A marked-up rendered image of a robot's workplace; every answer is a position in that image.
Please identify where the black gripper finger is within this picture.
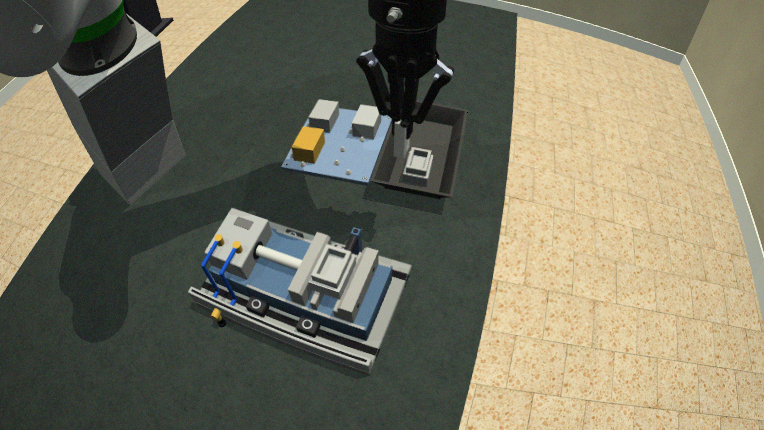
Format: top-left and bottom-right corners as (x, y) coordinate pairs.
(356, 50), (404, 157)
(399, 59), (454, 159)

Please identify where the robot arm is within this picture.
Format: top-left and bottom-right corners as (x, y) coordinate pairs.
(0, 0), (447, 77)

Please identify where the orange-yellow block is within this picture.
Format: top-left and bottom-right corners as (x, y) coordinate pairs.
(291, 126), (325, 164)

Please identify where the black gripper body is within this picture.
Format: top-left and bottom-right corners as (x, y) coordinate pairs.
(372, 21), (439, 79)

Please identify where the grey flat bar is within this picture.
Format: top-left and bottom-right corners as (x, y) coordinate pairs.
(333, 252), (362, 318)
(310, 245), (343, 310)

